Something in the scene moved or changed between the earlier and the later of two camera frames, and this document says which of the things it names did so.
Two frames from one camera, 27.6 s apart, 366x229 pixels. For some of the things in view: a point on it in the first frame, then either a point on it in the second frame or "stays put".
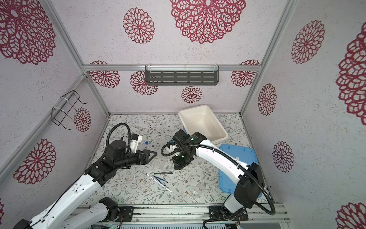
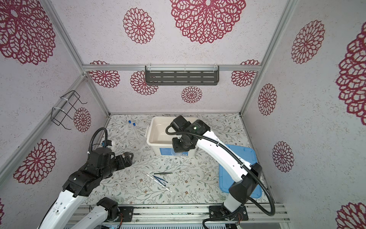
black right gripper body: (182, 160) → (180, 145)
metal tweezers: (162, 173) stays put
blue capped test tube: (147, 143) → (129, 122)
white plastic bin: (201, 119) → (159, 142)
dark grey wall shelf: (182, 75) stays put
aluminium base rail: (221, 213) stays put
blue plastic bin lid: (245, 155) stays put
